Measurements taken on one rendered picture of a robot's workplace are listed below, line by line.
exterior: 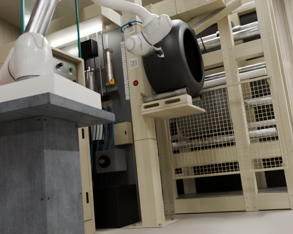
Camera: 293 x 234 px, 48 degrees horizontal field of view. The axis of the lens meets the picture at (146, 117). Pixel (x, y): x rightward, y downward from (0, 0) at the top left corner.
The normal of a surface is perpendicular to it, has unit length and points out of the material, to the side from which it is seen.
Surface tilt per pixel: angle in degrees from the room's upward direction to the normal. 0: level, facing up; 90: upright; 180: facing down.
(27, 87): 90
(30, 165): 90
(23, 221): 90
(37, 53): 85
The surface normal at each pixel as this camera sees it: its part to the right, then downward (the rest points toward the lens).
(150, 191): -0.47, -0.11
